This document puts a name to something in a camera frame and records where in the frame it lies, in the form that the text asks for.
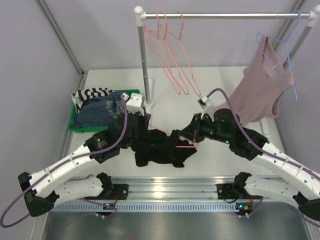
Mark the blue wire hanger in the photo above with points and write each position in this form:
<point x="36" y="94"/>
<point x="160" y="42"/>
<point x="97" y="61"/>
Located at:
<point x="287" y="61"/>

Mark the green plastic bin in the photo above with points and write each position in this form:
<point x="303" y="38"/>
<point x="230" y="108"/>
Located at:
<point x="95" y="129"/>

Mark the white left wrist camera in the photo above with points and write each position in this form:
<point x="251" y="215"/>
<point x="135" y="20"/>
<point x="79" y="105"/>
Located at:
<point x="133" y="103"/>

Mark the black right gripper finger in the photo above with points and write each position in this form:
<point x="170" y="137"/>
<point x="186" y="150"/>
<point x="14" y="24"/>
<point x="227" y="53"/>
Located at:
<point x="190" y="133"/>
<point x="196" y="120"/>

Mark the black white striped shirt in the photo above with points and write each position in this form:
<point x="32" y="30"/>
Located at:
<point x="80" y="96"/>

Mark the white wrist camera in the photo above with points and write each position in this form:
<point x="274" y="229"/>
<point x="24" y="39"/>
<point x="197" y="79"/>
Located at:
<point x="206" y="104"/>
<point x="133" y="103"/>

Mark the pink tank top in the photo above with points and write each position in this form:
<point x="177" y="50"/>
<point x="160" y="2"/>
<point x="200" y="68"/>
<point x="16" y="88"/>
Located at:
<point x="258" y="94"/>

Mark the navy blue printed shirt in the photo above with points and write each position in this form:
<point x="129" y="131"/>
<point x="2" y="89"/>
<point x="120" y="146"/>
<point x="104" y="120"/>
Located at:
<point x="99" y="111"/>

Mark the black tank top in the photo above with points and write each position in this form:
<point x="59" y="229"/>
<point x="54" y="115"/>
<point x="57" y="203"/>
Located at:
<point x="155" y="146"/>

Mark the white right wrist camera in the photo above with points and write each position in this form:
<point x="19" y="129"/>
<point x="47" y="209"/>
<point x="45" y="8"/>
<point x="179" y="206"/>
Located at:
<point x="206" y="104"/>

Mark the white slotted cable duct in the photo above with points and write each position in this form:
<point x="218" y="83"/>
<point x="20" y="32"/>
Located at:
<point x="154" y="207"/>

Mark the pink wire hanger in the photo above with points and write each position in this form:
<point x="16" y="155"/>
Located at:
<point x="190" y="145"/>
<point x="181" y="72"/>
<point x="155" y="39"/>
<point x="194" y="85"/>

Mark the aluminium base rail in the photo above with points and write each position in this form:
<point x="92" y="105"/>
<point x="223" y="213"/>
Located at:
<point x="172" y="188"/>

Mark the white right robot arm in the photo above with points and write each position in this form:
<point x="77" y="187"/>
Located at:
<point x="299" y="187"/>

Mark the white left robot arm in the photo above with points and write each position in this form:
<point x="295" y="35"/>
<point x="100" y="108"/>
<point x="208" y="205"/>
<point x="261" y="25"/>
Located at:
<point x="51" y="186"/>

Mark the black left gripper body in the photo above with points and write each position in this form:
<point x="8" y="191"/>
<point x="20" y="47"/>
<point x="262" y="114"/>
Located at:
<point x="139" y="119"/>

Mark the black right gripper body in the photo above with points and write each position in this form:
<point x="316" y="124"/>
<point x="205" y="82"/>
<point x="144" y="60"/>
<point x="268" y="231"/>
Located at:
<point x="209" y="130"/>

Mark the silver clothes rack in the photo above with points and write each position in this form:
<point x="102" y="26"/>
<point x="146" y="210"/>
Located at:
<point x="312" y="17"/>

